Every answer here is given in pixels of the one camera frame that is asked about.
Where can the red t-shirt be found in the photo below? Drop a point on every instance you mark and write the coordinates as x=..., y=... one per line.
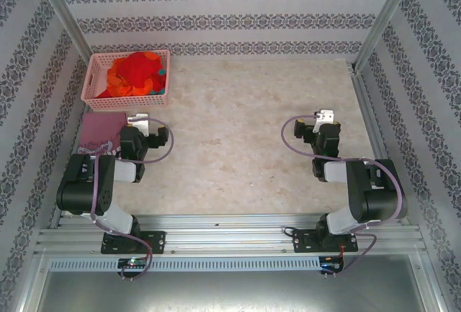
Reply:
x=138, y=70

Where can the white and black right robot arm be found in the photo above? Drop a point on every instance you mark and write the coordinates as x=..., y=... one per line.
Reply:
x=374, y=193

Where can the mauve printed t-shirt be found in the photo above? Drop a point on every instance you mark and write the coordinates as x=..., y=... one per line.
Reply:
x=97, y=128

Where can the pink plastic basket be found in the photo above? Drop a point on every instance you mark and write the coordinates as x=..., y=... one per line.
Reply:
x=126, y=103

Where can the orange t-shirt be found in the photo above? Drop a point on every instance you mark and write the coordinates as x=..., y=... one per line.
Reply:
x=115, y=76

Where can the teal t-shirt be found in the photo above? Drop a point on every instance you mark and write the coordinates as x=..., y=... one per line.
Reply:
x=162, y=72

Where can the small circuit board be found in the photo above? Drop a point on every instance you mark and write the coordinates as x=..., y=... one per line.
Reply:
x=331, y=264
x=133, y=263

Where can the aluminium mounting rails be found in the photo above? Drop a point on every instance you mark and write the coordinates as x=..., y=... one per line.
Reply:
x=230, y=232

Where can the grey metal sheet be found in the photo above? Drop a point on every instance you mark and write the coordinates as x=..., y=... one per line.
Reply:
x=230, y=292

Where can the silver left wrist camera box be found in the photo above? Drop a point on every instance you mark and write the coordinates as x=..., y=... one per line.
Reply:
x=142, y=122

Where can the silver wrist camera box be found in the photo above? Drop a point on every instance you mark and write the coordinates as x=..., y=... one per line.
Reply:
x=142, y=122
x=326, y=115

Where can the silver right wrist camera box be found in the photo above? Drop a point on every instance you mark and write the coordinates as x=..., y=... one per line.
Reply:
x=326, y=115

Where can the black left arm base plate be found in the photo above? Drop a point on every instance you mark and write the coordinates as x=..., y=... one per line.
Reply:
x=158, y=241

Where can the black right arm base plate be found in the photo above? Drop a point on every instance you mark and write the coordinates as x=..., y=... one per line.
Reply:
x=300, y=241

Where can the aluminium frame post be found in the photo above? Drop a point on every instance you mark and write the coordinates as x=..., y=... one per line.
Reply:
x=61, y=13
x=385, y=13

